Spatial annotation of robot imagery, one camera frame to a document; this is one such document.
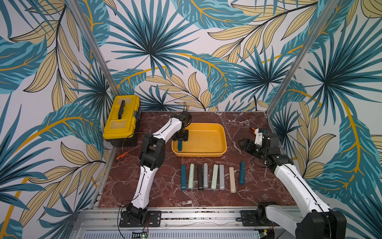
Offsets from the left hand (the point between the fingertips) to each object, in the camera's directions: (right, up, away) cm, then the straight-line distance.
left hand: (181, 140), depth 98 cm
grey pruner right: (+24, -22, -15) cm, 36 cm away
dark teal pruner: (-1, -3, 0) cm, 3 cm away
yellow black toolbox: (-35, +9, -10) cm, 38 cm away
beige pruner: (+30, -22, -15) cm, 40 cm away
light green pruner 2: (+20, -19, -13) cm, 31 cm away
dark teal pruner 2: (+2, -20, -13) cm, 24 cm away
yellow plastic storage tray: (+16, 0, +8) cm, 18 cm away
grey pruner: (+15, -19, -12) cm, 27 cm away
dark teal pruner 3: (+36, -18, -12) cm, 42 cm away
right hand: (+36, 0, -15) cm, 39 cm away
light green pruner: (+6, -22, -16) cm, 28 cm away
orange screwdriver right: (+39, +7, -21) cm, 45 cm away
